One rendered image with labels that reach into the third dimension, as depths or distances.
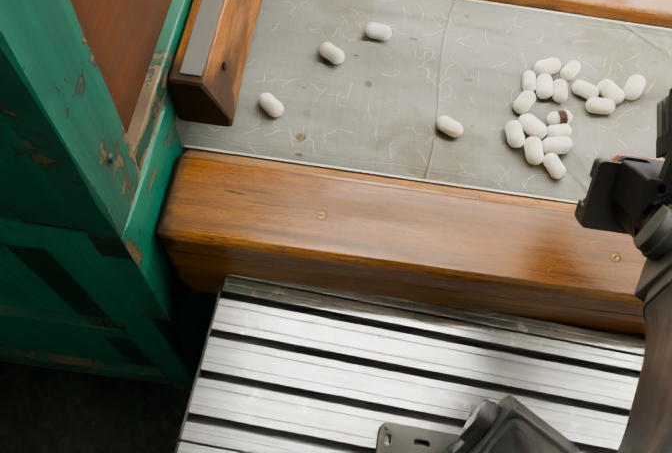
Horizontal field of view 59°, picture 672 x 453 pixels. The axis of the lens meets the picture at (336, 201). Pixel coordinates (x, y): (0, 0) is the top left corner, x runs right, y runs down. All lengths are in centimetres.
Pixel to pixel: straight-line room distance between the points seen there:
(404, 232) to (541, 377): 23
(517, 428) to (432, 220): 23
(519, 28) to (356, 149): 30
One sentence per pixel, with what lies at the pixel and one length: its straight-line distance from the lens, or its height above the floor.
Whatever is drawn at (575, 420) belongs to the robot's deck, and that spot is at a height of 67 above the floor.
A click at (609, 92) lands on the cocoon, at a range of 82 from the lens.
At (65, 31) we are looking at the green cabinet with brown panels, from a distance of 40.
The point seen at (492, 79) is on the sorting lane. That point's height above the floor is 74.
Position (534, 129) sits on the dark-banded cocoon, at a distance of 74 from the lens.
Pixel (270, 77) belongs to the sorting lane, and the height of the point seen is 74.
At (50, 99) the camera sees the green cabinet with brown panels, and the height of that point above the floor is 103.
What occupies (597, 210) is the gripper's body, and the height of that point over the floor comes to 86.
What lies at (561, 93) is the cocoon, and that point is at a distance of 79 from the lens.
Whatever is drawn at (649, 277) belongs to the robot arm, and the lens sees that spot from 44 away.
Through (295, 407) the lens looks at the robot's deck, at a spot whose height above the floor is 67.
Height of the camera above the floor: 132
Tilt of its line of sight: 63 degrees down
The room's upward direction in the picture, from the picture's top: 10 degrees clockwise
